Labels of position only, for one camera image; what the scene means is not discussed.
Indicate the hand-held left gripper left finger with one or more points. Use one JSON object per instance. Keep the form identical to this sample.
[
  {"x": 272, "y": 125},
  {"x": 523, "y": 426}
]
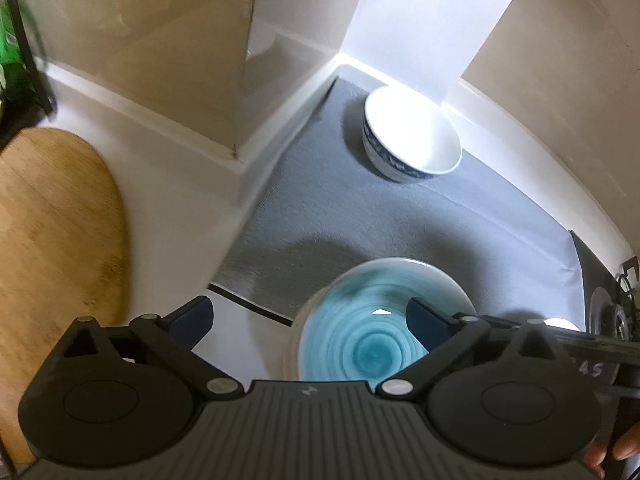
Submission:
[{"x": 192, "y": 321}]

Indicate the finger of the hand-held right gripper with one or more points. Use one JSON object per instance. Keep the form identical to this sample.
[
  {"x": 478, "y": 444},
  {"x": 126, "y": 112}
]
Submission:
[{"x": 600, "y": 342}]

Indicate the teal glazed bowl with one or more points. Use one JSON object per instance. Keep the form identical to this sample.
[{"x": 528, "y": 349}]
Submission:
[{"x": 370, "y": 330}]

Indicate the white bowl with blue pattern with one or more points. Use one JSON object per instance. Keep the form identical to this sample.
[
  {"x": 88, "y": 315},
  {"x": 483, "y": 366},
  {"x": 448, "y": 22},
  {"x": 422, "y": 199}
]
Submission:
[{"x": 410, "y": 135}]

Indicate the wooden cutting board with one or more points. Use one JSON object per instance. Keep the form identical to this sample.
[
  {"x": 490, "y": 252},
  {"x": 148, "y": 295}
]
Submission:
[{"x": 55, "y": 270}]

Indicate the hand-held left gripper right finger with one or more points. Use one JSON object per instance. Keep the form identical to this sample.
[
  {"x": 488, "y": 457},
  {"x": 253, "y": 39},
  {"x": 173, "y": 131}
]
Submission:
[{"x": 425, "y": 321}]

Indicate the yellow green snack packet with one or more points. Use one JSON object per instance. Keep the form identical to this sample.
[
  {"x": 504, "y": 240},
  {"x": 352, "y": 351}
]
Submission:
[{"x": 9, "y": 35}]

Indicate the grey white printed drying mat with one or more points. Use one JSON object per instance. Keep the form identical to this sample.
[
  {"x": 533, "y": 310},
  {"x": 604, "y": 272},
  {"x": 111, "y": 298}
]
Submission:
[{"x": 360, "y": 220}]

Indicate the black pan support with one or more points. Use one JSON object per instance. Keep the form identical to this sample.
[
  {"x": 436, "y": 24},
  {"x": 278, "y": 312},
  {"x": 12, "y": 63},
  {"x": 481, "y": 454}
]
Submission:
[{"x": 631, "y": 280}]

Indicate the cream plastic bowl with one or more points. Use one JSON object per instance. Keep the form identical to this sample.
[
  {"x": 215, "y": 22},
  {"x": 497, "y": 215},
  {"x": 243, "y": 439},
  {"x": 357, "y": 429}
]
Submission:
[{"x": 295, "y": 345}]

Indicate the person's right hand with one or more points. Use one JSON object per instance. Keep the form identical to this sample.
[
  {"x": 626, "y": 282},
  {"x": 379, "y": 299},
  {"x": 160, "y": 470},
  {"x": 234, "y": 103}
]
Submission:
[{"x": 625, "y": 447}]

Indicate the metal stove burner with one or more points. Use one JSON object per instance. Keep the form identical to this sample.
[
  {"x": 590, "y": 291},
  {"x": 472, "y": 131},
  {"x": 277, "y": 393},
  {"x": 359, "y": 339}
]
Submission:
[{"x": 612, "y": 312}]

